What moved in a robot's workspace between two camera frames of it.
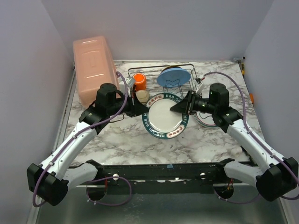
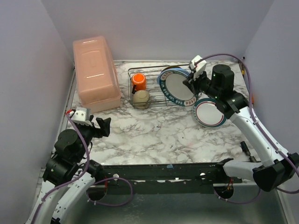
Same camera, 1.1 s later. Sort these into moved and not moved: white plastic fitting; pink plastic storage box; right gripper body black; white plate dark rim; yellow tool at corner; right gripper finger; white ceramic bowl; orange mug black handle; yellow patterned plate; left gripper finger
Moved: left gripper finger; white plate dark rim; right gripper finger; right gripper body black
Not moved: yellow tool at corner; yellow patterned plate; white plastic fitting; orange mug black handle; pink plastic storage box; white ceramic bowl
